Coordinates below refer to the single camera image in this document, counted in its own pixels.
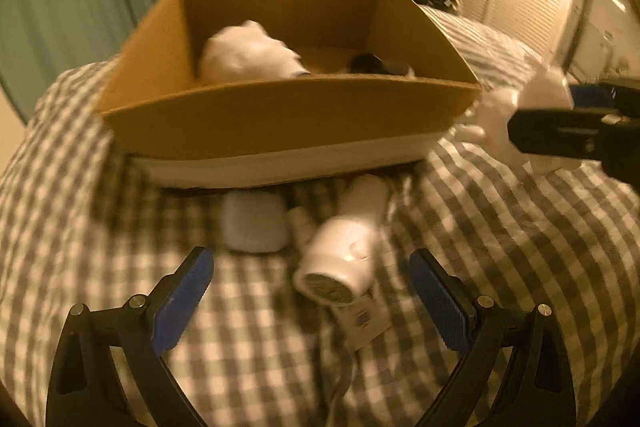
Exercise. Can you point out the fluffy white plush toy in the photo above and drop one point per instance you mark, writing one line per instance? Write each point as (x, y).
(245, 54)

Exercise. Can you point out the white hair dryer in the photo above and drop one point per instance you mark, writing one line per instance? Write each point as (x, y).
(345, 252)

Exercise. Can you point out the white hair dryer tag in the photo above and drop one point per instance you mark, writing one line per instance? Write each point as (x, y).
(362, 322)

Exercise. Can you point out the checked blanket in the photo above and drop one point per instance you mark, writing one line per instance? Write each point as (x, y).
(500, 267)

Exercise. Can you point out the small white cloth roll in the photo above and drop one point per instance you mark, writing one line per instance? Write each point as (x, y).
(255, 224)

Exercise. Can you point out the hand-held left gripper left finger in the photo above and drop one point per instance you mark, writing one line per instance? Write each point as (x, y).
(184, 304)

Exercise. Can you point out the black object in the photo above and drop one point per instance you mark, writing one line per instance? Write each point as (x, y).
(372, 63)

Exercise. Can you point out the brown cardboard box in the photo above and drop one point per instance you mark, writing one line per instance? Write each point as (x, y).
(280, 132)

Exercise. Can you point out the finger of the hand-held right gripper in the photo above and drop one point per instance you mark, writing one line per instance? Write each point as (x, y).
(555, 132)
(587, 96)

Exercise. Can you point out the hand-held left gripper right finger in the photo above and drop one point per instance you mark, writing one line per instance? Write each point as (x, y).
(442, 307)

